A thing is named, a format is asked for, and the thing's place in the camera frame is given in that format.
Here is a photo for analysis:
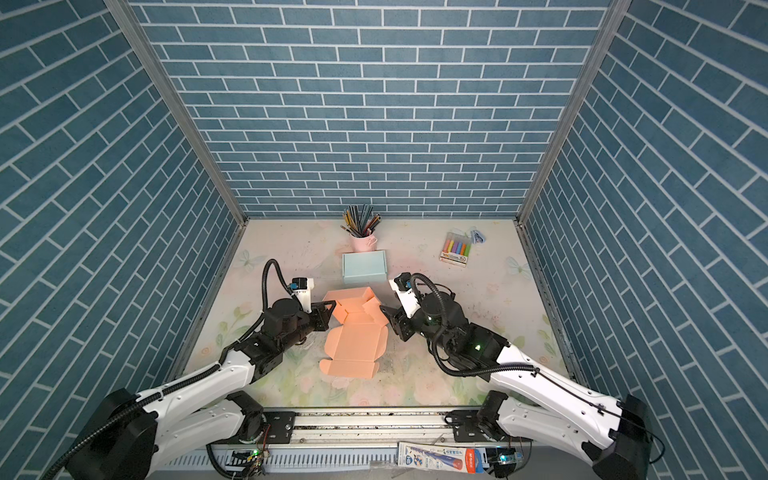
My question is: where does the aluminium corner post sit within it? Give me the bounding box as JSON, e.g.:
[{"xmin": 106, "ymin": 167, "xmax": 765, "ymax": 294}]
[
  {"xmin": 104, "ymin": 0, "xmax": 248, "ymax": 226},
  {"xmin": 517, "ymin": 0, "xmax": 634, "ymax": 224}
]

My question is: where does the bundle of coloured pencils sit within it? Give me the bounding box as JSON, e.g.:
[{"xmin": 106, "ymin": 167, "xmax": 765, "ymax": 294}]
[{"xmin": 341, "ymin": 205, "xmax": 381, "ymax": 238}]

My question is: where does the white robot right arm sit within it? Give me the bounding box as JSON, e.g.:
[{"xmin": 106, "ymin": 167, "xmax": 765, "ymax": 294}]
[{"xmin": 382, "ymin": 272, "xmax": 665, "ymax": 479}]

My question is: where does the light blue paper box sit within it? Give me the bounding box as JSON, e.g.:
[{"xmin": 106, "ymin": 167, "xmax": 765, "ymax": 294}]
[{"xmin": 342, "ymin": 251, "xmax": 388, "ymax": 285}]

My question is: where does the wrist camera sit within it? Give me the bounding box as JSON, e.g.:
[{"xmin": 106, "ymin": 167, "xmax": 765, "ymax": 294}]
[
  {"xmin": 389, "ymin": 272, "xmax": 420, "ymax": 319},
  {"xmin": 289, "ymin": 277, "xmax": 314, "ymax": 313}
]

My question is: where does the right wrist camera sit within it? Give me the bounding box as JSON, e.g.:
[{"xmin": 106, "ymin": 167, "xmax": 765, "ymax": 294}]
[{"xmin": 389, "ymin": 272, "xmax": 420, "ymax": 319}]

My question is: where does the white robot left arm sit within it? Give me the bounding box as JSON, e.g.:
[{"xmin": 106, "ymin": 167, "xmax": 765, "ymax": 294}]
[{"xmin": 43, "ymin": 277, "xmax": 337, "ymax": 479}]

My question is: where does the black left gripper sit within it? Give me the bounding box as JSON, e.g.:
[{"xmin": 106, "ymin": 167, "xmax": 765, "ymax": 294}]
[{"xmin": 279, "ymin": 299, "xmax": 338, "ymax": 355}]

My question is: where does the left aluminium corner post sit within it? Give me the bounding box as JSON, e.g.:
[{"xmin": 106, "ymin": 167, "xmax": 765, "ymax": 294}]
[{"xmin": 104, "ymin": 0, "xmax": 248, "ymax": 226}]

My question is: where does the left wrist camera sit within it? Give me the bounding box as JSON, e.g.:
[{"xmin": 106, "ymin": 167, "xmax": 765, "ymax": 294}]
[{"xmin": 289, "ymin": 277, "xmax": 314, "ymax": 313}]

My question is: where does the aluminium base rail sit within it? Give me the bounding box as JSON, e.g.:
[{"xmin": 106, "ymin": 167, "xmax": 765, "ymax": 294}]
[{"xmin": 137, "ymin": 405, "xmax": 619, "ymax": 448}]

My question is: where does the pink paper box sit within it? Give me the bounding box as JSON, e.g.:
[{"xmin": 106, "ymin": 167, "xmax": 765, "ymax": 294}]
[{"xmin": 319, "ymin": 287, "xmax": 389, "ymax": 379}]

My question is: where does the pack of coloured markers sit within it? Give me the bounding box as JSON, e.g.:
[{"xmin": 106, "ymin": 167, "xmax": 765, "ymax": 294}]
[{"xmin": 439, "ymin": 232, "xmax": 472, "ymax": 267}]

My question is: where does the pink metal pencil bucket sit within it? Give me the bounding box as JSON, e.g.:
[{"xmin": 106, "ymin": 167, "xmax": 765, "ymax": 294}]
[{"xmin": 350, "ymin": 234, "xmax": 378, "ymax": 253}]

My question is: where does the right aluminium corner post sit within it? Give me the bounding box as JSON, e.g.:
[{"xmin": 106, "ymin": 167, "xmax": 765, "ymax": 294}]
[{"xmin": 517, "ymin": 0, "xmax": 634, "ymax": 224}]

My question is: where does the white toothpaste style box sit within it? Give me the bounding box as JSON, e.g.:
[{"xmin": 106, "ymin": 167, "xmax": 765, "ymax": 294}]
[{"xmin": 397, "ymin": 442, "xmax": 488, "ymax": 474}]

